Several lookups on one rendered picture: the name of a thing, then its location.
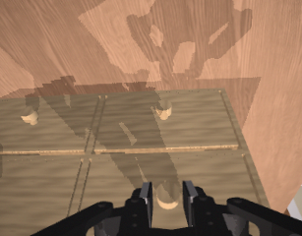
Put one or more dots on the small wooden chest of drawers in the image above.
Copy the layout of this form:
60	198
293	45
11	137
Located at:
90	153

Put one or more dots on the brown wooden drawer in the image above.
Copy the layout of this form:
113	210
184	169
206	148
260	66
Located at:
168	122
220	176
35	193
61	126

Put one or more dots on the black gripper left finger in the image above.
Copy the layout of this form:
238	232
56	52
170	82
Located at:
132	220

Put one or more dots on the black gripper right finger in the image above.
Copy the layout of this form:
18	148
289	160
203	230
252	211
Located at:
208	217

